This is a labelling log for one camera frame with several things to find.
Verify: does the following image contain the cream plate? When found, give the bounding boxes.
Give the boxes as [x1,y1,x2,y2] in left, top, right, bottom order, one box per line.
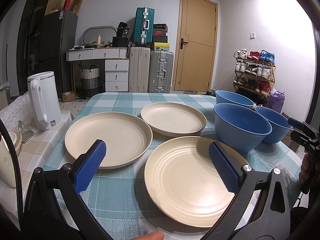
[144,136,235,228]
[65,112,153,169]
[140,102,207,137]

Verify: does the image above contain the blue bowl large front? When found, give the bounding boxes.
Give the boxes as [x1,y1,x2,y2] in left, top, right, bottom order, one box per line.
[214,103,272,153]

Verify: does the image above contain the right hand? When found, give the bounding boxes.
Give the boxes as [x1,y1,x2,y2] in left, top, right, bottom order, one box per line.
[299,154,309,185]

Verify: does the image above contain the left hand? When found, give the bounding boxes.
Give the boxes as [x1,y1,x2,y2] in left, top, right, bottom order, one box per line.
[132,231,164,240]

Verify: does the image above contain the purple bag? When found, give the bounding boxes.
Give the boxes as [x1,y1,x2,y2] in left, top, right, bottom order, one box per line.
[266,89,285,113]

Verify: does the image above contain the wooden shoe rack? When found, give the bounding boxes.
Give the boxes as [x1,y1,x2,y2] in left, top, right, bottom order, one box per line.
[233,48,276,106]

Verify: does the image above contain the metal phone stand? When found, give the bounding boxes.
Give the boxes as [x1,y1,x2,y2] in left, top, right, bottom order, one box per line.
[17,120,35,144]

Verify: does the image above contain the cream tumbler cup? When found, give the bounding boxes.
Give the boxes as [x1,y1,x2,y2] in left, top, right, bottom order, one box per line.
[0,137,16,188]

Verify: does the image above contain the white electric kettle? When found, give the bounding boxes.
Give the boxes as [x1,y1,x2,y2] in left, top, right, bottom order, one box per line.
[27,71,62,131]

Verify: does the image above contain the small cream lidded bowl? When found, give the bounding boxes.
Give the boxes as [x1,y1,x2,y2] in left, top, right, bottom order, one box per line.
[9,131,22,155]

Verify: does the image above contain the cardboard box on floor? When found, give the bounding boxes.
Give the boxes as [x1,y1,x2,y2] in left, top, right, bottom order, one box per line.
[62,92,75,102]

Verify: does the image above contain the bubble wrap sheet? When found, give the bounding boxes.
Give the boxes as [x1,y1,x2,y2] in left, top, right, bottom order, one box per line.
[1,92,33,131]

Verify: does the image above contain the woven laundry basket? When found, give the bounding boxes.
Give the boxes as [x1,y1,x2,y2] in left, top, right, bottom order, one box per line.
[80,65,100,98]

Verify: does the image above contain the white drawer desk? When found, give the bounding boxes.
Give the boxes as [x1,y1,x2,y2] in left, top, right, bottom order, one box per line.
[66,47,129,92]

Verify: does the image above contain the silver suitcase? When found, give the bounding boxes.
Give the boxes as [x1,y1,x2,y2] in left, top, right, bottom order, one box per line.
[148,50,174,93]

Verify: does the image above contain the beige suitcase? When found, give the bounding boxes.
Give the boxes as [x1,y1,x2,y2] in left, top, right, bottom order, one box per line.
[128,47,151,93]

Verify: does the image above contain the wooden door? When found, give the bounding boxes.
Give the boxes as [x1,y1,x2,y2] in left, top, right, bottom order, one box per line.
[172,0,218,92]

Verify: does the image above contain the black refrigerator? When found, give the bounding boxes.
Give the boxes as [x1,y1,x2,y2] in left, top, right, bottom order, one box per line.
[39,9,78,98]

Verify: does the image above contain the stacked shoe boxes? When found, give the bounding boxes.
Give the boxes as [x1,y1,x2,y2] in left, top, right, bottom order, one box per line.
[151,23,170,50]

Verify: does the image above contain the teal suitcase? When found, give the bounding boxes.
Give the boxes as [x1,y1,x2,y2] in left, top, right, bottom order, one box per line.
[132,7,155,47]

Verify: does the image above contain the black cable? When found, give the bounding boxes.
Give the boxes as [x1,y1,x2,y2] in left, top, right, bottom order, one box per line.
[0,118,25,227]

